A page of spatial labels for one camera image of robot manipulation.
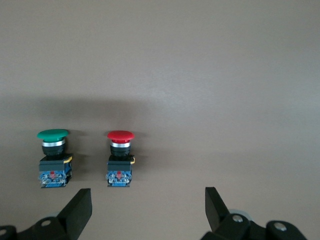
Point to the green mushroom push button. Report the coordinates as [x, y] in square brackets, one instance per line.
[53, 135]

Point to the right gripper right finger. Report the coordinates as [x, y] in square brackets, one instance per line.
[215, 210]

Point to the red mushroom push button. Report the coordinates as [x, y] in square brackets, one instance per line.
[121, 136]

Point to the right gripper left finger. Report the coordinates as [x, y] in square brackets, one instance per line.
[80, 207]

